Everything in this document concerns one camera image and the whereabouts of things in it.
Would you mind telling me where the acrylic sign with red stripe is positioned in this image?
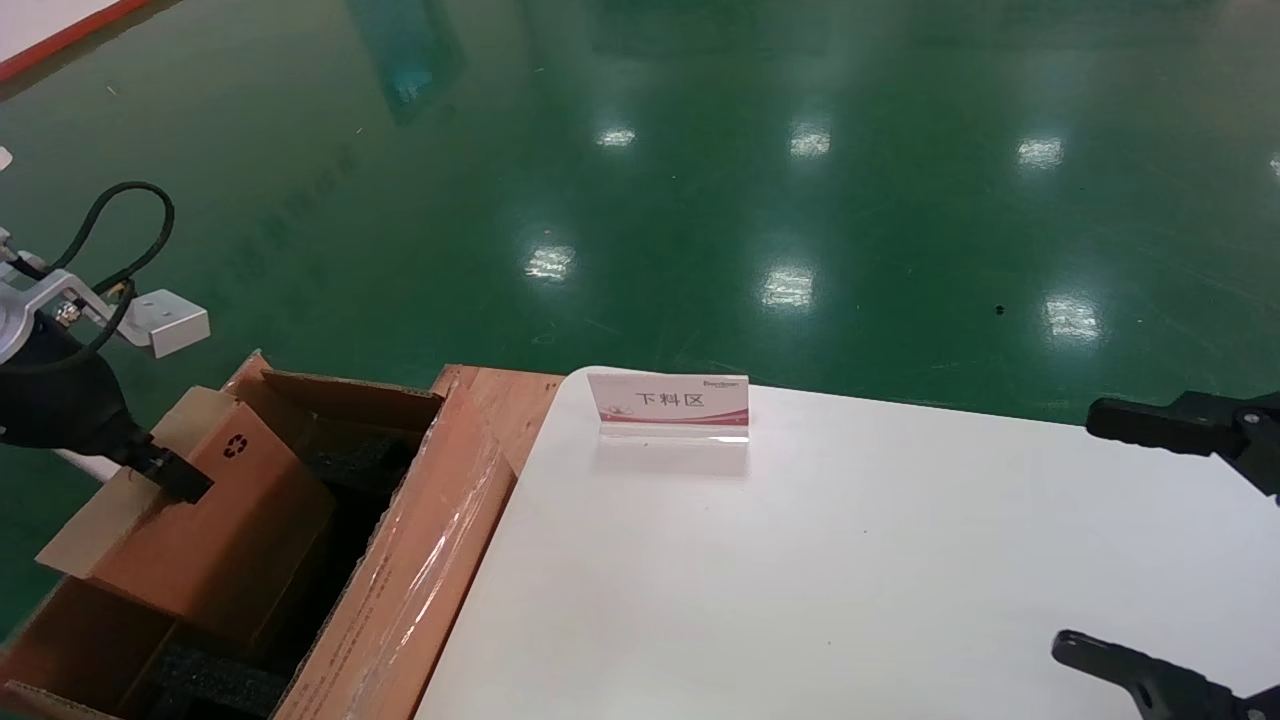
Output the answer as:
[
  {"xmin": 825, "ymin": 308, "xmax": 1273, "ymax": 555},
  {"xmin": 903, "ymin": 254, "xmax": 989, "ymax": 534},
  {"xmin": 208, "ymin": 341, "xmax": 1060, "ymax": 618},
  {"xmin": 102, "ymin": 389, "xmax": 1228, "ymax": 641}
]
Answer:
[{"xmin": 586, "ymin": 372, "xmax": 751, "ymax": 444}]

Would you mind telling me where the black foam padding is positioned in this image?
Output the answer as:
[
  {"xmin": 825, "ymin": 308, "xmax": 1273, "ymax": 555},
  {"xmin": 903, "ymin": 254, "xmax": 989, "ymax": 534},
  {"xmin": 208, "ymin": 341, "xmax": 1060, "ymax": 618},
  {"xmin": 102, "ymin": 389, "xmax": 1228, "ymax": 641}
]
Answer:
[
  {"xmin": 150, "ymin": 640, "xmax": 291, "ymax": 720},
  {"xmin": 295, "ymin": 415, "xmax": 431, "ymax": 561}
]

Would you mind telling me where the white pipe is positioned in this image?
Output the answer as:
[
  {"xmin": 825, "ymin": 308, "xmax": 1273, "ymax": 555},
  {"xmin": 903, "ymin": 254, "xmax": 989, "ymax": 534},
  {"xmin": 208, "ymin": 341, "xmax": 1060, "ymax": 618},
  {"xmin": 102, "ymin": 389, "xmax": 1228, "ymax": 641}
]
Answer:
[{"xmin": 55, "ymin": 447, "xmax": 106, "ymax": 484}]

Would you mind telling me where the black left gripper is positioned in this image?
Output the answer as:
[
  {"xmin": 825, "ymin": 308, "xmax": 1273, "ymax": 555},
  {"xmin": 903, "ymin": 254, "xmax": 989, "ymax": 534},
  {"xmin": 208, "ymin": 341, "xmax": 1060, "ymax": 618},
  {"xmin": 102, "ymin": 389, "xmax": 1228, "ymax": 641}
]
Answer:
[{"xmin": 0, "ymin": 335, "xmax": 214, "ymax": 504}]

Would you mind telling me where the short looped black cable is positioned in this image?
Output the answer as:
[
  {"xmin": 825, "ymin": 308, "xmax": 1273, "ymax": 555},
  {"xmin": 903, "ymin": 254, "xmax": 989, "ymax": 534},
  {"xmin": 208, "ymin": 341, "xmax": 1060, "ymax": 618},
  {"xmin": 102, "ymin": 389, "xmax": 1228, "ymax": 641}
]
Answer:
[{"xmin": 10, "ymin": 180, "xmax": 176, "ymax": 301}]

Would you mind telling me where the large cardboard box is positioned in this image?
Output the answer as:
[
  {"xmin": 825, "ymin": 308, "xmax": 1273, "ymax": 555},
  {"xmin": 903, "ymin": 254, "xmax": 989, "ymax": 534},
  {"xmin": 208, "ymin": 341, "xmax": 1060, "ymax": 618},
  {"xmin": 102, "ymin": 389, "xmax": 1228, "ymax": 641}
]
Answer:
[{"xmin": 0, "ymin": 350, "xmax": 521, "ymax": 720}]

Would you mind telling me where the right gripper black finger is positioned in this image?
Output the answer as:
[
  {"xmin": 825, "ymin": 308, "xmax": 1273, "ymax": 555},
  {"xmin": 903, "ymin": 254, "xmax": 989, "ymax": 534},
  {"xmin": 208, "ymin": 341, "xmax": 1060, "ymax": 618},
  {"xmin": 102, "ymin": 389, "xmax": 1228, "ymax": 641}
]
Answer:
[
  {"xmin": 1086, "ymin": 390, "xmax": 1280, "ymax": 501},
  {"xmin": 1050, "ymin": 630, "xmax": 1280, "ymax": 720}
]

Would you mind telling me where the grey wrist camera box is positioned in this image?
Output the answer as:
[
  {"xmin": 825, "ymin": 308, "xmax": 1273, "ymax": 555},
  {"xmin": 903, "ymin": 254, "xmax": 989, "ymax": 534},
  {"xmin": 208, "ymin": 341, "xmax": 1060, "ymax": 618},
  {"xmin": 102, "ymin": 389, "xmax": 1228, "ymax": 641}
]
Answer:
[{"xmin": 115, "ymin": 290, "xmax": 211, "ymax": 359}]

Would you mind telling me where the silver camera mount bracket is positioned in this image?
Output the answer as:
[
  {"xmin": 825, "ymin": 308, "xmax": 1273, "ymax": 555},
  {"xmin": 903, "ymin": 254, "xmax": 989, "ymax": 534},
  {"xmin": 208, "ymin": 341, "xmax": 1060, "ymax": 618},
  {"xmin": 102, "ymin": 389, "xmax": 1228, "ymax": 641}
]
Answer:
[{"xmin": 0, "ymin": 268, "xmax": 113, "ymax": 336}]

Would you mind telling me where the small cardboard box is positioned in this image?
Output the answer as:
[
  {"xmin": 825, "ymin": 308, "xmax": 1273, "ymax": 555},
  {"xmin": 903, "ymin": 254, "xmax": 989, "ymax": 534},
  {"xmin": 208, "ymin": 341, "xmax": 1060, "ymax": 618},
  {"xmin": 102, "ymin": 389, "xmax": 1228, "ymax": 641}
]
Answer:
[{"xmin": 37, "ymin": 386, "xmax": 336, "ymax": 641}]

